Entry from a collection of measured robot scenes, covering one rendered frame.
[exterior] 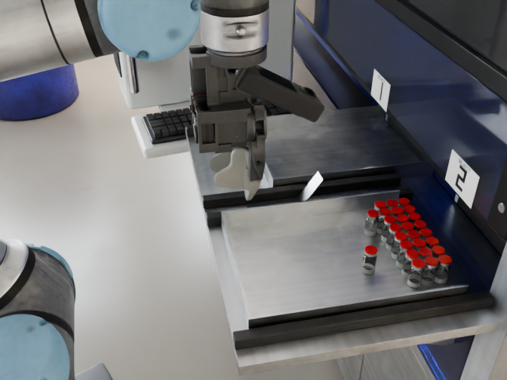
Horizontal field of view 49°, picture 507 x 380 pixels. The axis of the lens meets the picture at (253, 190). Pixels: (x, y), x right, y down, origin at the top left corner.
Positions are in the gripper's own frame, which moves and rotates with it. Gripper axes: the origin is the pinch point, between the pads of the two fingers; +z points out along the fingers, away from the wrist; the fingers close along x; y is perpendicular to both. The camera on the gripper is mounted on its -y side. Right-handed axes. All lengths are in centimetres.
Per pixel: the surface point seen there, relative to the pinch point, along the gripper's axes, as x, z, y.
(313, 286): -1.7, 21.4, -10.1
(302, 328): 7.8, 19.6, -5.6
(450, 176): -9.8, 9.1, -35.5
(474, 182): -3.6, 6.1, -35.5
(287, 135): -50, 21, -18
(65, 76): -262, 90, 57
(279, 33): -92, 12, -27
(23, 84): -248, 88, 79
